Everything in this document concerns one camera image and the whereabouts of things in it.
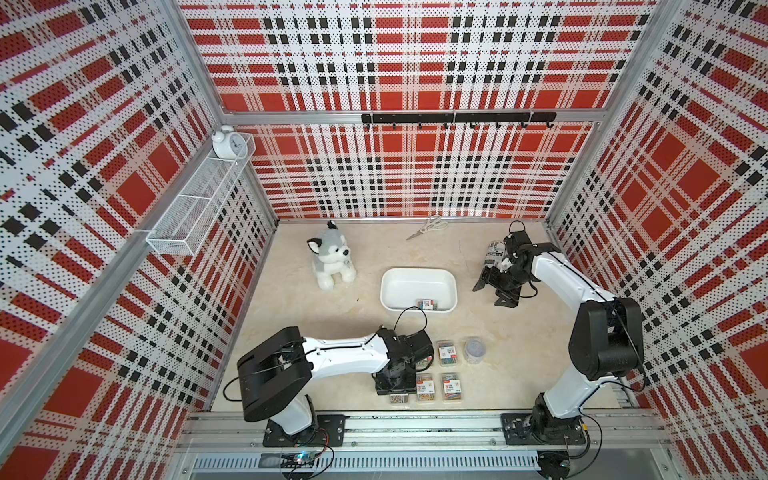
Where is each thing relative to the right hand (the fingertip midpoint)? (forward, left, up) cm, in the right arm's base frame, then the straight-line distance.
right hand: (488, 292), depth 88 cm
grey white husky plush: (+10, +47, +5) cm, 49 cm away
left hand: (-25, +25, -9) cm, 36 cm away
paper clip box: (0, +18, -7) cm, 19 cm away
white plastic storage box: (+9, +26, -11) cm, 30 cm away
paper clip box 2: (-27, +26, -8) cm, 39 cm away
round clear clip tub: (-15, +5, -7) cm, 17 cm away
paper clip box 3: (-15, +13, -8) cm, 21 cm away
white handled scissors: (+39, +13, -10) cm, 42 cm away
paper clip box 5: (-24, +12, -8) cm, 28 cm away
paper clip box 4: (-24, +20, -7) cm, 32 cm away
